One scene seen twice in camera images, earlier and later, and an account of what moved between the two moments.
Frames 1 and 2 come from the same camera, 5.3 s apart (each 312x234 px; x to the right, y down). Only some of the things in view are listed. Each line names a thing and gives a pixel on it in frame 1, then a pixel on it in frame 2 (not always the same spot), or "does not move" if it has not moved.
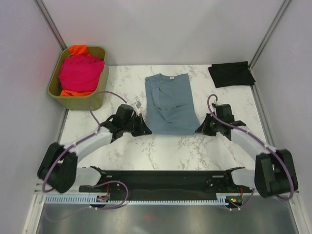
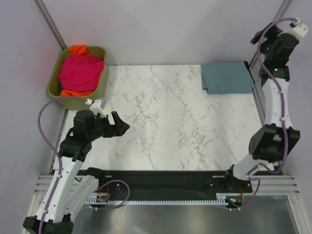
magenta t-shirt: x=81 y=73 does not move
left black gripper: x=142 y=128 -> x=117 y=129
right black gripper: x=204 y=128 -> x=271 y=34
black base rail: x=168 y=184 does not move
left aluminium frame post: x=50 y=24 does not move
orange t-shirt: x=77 y=49 does not move
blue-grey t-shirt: x=170 y=107 -> x=225 y=77
